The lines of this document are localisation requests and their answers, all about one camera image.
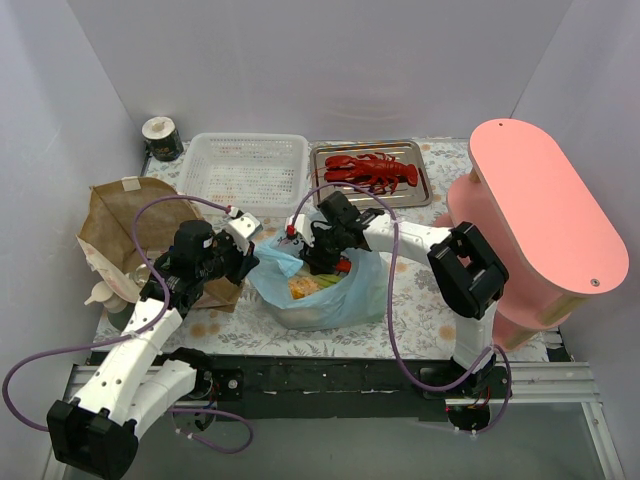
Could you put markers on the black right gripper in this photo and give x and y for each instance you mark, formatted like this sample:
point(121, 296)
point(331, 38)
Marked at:
point(316, 248)

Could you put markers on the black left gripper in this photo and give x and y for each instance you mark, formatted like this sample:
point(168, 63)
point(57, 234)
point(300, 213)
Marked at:
point(239, 261)

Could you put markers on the red toy lobster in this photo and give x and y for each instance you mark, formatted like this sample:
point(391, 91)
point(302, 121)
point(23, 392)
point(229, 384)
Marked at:
point(380, 172)

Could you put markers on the light blue plastic grocery bag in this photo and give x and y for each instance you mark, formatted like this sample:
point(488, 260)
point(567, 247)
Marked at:
point(360, 298)

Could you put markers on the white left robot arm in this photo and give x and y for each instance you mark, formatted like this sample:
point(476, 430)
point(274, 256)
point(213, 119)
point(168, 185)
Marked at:
point(98, 431)

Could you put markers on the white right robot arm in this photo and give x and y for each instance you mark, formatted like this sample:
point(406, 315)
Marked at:
point(468, 272)

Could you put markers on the green toy vegetable stalks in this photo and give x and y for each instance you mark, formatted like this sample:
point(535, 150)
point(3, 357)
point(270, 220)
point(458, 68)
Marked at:
point(328, 280)

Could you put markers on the clear plastic bottle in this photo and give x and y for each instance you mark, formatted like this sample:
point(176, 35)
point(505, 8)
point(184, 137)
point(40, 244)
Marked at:
point(140, 275)

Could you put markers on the toy fried bread piece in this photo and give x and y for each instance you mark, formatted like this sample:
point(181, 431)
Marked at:
point(301, 287)

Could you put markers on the white plastic perforated basket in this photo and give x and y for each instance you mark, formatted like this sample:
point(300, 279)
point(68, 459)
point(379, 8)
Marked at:
point(264, 174)

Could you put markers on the brown paper bag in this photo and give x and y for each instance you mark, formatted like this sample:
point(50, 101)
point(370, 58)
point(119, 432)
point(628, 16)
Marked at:
point(130, 221)

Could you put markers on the stainless steel tray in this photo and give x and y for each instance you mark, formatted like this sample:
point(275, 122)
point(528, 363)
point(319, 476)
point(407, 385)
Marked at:
point(406, 151)

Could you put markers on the floral patterned table mat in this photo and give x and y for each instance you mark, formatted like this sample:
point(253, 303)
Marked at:
point(423, 327)

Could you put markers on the pink two-tier shelf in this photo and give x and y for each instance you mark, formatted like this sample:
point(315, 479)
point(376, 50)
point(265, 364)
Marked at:
point(535, 211)

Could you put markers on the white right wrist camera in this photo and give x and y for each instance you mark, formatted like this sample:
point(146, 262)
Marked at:
point(300, 228)

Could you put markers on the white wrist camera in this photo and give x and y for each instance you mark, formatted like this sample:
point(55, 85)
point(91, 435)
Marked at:
point(242, 227)
point(300, 228)

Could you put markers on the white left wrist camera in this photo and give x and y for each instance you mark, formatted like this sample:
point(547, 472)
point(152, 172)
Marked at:
point(242, 227)

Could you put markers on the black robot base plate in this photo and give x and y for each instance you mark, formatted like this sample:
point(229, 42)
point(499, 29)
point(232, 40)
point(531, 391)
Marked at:
point(268, 387)

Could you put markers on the aluminium frame rail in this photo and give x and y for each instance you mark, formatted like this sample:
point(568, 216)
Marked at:
point(568, 382)

